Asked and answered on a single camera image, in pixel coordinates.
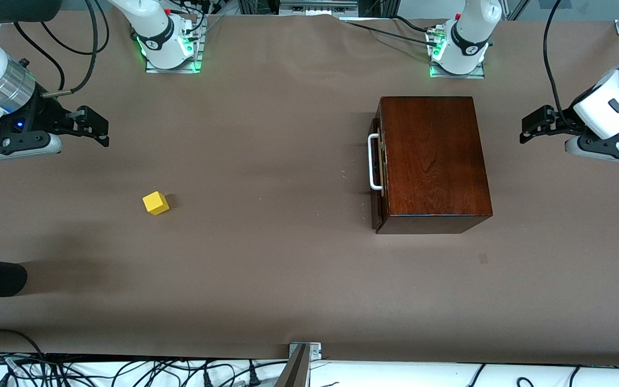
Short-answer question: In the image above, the yellow cube block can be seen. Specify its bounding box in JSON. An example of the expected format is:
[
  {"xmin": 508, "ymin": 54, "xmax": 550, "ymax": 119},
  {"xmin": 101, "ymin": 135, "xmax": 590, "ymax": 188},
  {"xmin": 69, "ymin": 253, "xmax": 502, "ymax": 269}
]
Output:
[{"xmin": 142, "ymin": 191, "xmax": 170, "ymax": 216}]

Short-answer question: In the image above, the white drawer handle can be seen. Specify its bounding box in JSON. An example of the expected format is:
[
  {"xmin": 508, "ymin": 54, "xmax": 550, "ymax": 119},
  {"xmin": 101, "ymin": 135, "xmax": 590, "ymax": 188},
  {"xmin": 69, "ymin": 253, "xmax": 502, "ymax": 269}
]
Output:
[{"xmin": 368, "ymin": 132, "xmax": 384, "ymax": 192}]

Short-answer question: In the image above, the wooden drawer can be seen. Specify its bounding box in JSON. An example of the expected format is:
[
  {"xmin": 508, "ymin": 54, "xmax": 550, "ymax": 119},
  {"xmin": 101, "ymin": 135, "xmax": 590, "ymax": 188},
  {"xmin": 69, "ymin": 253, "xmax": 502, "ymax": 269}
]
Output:
[{"xmin": 371, "ymin": 105, "xmax": 385, "ymax": 233}]

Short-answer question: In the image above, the dark brown wooden cabinet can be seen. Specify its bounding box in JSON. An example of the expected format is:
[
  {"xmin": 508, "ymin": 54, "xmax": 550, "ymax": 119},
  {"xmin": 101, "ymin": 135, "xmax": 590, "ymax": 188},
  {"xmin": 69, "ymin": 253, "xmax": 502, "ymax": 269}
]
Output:
[{"xmin": 377, "ymin": 96, "xmax": 493, "ymax": 235}]

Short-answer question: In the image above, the brown table cover sheet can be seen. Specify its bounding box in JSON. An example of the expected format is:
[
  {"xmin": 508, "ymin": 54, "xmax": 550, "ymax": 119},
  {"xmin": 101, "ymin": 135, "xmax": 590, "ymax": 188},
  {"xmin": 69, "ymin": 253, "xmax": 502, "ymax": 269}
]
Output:
[{"xmin": 0, "ymin": 11, "xmax": 619, "ymax": 367}]

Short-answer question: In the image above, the silver electronics box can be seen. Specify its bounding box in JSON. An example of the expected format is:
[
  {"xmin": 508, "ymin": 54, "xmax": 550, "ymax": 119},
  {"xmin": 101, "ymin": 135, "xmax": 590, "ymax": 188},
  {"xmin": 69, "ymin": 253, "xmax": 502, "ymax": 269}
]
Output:
[{"xmin": 279, "ymin": 0, "xmax": 359, "ymax": 16}]

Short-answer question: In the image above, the white foam sheet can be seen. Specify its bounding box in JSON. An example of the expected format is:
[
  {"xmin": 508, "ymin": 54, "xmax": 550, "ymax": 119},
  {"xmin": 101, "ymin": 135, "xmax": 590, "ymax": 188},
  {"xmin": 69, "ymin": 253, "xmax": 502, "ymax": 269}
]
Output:
[{"xmin": 0, "ymin": 356, "xmax": 619, "ymax": 387}]

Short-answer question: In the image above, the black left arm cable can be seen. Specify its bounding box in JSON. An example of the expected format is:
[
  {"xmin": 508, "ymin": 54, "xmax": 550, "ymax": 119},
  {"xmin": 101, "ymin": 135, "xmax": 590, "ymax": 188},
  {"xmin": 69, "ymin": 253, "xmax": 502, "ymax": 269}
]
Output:
[{"xmin": 543, "ymin": 0, "xmax": 573, "ymax": 124}]

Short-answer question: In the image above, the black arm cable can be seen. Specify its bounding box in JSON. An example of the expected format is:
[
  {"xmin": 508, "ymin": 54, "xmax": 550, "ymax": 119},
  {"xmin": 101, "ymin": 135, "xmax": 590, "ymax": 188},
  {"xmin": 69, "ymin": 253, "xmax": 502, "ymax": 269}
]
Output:
[
  {"xmin": 543, "ymin": 0, "xmax": 573, "ymax": 124},
  {"xmin": 41, "ymin": 0, "xmax": 100, "ymax": 98}
]

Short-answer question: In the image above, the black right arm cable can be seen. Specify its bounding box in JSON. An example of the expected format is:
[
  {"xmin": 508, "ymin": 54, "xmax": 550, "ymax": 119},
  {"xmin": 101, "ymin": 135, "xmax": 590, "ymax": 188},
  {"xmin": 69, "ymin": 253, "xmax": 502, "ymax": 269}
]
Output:
[{"xmin": 41, "ymin": 0, "xmax": 100, "ymax": 98}]

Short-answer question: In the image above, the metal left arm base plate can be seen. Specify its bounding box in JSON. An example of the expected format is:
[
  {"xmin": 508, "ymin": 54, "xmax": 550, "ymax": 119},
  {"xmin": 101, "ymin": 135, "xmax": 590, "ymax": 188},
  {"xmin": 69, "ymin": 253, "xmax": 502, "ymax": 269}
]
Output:
[{"xmin": 429, "ymin": 24, "xmax": 486, "ymax": 80}]

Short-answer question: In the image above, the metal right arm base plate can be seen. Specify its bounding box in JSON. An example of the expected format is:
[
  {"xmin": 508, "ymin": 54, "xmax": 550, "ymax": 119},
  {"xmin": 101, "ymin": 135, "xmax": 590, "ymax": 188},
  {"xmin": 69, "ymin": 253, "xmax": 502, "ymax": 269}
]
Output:
[{"xmin": 145, "ymin": 15, "xmax": 203, "ymax": 74}]

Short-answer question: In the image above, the short black table cable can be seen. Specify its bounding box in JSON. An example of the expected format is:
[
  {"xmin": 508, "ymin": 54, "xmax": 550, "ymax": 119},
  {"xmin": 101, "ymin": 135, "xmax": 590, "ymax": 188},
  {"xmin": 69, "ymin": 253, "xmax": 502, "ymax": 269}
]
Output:
[{"xmin": 393, "ymin": 15, "xmax": 431, "ymax": 33}]

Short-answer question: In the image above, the long black table cable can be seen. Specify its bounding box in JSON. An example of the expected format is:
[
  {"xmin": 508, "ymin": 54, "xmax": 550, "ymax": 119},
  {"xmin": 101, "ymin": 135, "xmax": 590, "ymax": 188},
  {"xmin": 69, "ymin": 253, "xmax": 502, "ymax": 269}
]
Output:
[{"xmin": 339, "ymin": 19, "xmax": 442, "ymax": 46}]

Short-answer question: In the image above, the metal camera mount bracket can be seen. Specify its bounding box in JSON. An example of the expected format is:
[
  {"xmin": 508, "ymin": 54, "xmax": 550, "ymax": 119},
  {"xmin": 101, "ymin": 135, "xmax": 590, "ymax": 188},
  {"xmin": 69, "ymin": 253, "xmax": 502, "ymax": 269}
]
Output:
[{"xmin": 275, "ymin": 342, "xmax": 322, "ymax": 387}]

